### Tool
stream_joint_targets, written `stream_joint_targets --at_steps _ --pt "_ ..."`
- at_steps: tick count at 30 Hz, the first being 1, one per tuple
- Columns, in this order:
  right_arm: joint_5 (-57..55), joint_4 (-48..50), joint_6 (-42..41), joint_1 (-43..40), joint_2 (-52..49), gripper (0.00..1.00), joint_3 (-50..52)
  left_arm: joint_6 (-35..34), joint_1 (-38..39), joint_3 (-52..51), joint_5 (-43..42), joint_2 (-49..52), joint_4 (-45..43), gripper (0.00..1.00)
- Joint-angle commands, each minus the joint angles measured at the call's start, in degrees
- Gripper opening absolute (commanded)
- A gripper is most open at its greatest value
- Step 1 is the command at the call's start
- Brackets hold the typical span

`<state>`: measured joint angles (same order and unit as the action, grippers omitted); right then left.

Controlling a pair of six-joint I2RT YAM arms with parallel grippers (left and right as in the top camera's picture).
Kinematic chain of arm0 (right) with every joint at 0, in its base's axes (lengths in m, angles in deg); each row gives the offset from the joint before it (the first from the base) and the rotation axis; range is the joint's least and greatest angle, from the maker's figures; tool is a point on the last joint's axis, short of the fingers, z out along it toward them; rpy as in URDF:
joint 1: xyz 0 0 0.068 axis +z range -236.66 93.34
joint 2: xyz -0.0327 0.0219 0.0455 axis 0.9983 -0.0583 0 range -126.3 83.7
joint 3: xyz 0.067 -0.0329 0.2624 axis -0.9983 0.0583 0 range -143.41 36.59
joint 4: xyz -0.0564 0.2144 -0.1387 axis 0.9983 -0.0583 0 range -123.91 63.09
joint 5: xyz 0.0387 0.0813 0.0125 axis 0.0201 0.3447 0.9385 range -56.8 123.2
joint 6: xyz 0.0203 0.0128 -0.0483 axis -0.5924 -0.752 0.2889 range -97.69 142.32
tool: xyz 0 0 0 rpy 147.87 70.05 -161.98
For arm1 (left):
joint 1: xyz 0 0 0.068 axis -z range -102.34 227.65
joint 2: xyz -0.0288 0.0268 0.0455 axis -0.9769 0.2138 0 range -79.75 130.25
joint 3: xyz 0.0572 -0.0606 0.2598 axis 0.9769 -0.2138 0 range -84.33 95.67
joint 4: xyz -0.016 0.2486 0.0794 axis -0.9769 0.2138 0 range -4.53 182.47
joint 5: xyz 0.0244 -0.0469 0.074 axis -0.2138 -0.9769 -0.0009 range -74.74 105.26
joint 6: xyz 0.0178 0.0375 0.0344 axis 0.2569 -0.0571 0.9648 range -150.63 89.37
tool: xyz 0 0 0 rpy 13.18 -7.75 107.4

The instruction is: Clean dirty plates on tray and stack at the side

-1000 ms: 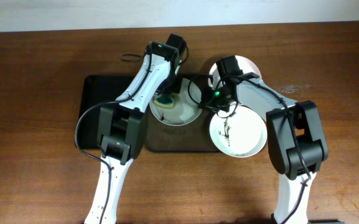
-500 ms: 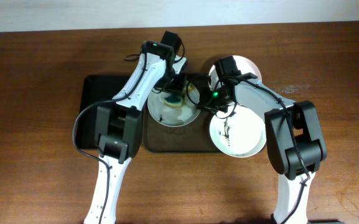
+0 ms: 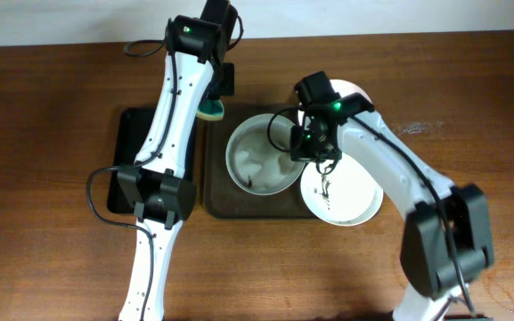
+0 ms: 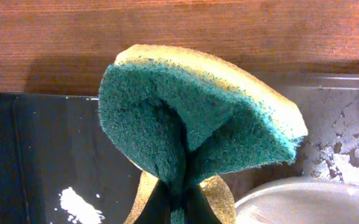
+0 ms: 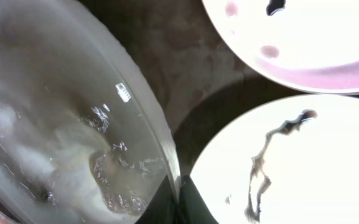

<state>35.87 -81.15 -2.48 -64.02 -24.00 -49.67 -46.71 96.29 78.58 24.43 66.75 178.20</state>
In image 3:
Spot green and yellow sponge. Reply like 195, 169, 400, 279
196, 99, 224, 121

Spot pinkish white plate top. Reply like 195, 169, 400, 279
297, 78, 372, 125

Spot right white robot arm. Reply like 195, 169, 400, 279
289, 71, 494, 320

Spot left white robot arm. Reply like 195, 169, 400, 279
117, 1, 241, 320

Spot black plastic sponge tray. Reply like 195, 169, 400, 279
107, 105, 197, 215

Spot brown serving tray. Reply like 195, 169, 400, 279
202, 103, 317, 220

